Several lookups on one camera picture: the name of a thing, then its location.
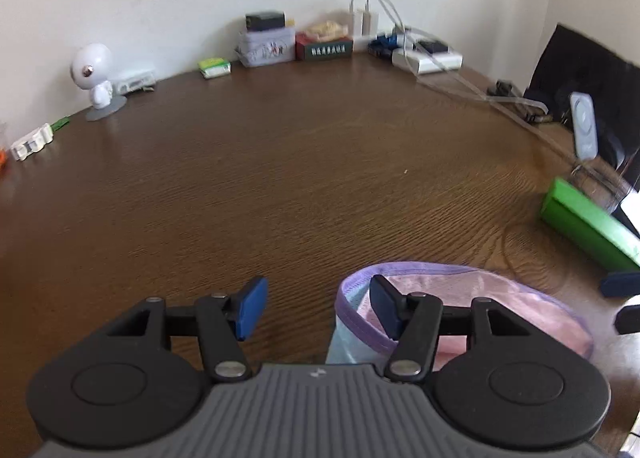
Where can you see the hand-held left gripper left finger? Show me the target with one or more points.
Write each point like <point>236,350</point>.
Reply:
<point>252,305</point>

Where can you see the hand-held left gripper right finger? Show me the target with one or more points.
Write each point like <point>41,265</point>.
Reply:
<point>384,305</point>

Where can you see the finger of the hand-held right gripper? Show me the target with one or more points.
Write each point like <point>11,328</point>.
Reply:
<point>622,285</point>
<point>630,320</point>

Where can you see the pink and blue mesh garment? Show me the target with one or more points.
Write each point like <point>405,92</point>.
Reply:
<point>500,288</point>

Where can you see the grey white charger stand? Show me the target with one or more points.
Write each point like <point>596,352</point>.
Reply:
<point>585,125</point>

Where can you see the black metal clamp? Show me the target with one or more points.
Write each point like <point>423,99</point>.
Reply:
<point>515,100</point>

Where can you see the black chair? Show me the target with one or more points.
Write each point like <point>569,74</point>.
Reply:
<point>575,62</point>

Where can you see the green and white packet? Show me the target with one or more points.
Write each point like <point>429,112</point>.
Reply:
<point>215,67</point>

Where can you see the printed tin box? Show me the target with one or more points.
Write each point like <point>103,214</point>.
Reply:
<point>266,48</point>

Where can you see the black plug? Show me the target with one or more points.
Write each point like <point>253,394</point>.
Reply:
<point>432,46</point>

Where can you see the dark red box green label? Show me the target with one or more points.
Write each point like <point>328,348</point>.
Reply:
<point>324,47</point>

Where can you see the small green strip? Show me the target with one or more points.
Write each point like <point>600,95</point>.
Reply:
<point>60,123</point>

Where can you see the white plastic device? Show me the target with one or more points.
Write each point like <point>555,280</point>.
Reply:
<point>32,142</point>

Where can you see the clear snack bag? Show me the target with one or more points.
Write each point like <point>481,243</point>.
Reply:
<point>327,28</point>

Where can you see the black power adapter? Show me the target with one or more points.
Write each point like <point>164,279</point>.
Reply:
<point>265,21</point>

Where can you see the white round-headed robot toy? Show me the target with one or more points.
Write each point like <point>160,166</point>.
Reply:
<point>92,67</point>

